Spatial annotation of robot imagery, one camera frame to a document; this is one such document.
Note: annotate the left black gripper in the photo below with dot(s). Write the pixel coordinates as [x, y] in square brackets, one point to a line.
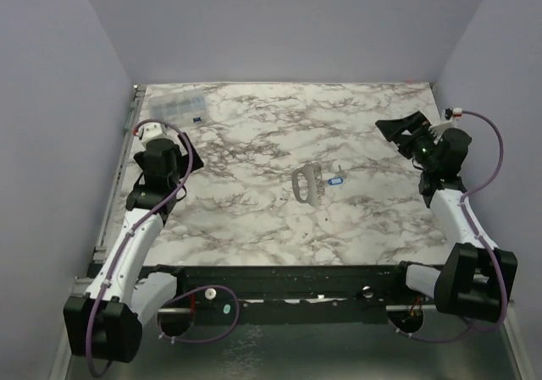
[184, 160]

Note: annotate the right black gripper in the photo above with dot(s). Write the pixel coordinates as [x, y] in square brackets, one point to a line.
[410, 134]

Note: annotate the key with blue tag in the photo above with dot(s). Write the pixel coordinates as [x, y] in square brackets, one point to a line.
[338, 179]

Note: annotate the silver metal bottle opener keychain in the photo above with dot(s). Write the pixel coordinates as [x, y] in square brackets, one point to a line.
[308, 184]

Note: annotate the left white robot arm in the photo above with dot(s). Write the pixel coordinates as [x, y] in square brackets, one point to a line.
[107, 321]

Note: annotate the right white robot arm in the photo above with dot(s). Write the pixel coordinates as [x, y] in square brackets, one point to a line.
[477, 278]

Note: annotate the clear plastic organizer box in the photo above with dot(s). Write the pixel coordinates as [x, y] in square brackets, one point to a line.
[184, 108]

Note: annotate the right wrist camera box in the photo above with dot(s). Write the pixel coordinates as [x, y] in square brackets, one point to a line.
[448, 120]

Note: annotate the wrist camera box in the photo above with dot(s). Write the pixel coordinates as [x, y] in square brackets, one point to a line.
[448, 120]
[152, 131]

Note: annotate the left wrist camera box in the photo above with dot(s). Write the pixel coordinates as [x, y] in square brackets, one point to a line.
[152, 131]

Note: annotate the aluminium frame rail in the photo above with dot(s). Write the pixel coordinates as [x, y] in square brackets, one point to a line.
[134, 110]

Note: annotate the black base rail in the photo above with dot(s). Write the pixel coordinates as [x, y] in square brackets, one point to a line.
[218, 296]

